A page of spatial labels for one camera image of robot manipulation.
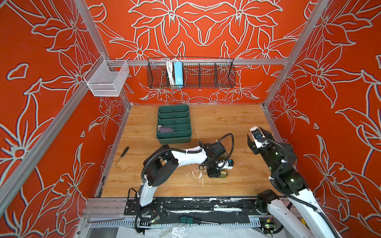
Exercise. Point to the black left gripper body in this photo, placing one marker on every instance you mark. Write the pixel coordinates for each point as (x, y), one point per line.
(212, 170)

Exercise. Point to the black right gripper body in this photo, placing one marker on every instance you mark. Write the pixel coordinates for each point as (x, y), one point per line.
(266, 151)

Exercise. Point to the green striped sock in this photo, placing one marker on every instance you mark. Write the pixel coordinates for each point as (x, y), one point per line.
(223, 174)

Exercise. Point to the purple striped sock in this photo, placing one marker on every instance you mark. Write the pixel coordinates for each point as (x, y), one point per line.
(165, 129)

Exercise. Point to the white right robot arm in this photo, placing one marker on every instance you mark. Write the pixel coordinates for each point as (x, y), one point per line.
(295, 188)

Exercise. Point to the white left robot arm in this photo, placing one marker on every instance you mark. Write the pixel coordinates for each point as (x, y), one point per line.
(159, 167)

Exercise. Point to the green compartment tray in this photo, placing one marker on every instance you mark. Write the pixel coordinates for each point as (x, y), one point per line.
(177, 117)

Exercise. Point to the light blue box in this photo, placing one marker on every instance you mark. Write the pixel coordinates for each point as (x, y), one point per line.
(178, 71)

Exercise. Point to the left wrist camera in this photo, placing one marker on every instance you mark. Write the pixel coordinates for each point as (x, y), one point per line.
(225, 164)

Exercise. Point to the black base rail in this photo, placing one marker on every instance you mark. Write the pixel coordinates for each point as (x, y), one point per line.
(225, 211)

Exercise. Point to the green handled screwdriver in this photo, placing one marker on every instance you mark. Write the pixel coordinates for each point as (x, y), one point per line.
(194, 220)

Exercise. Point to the black wire wall basket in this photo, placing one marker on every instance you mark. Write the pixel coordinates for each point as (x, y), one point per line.
(198, 73)

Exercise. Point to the black handled screwdriver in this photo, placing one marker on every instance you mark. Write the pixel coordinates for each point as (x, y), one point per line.
(122, 155)

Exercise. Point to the clear plastic wall bin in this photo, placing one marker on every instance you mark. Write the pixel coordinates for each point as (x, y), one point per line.
(106, 78)

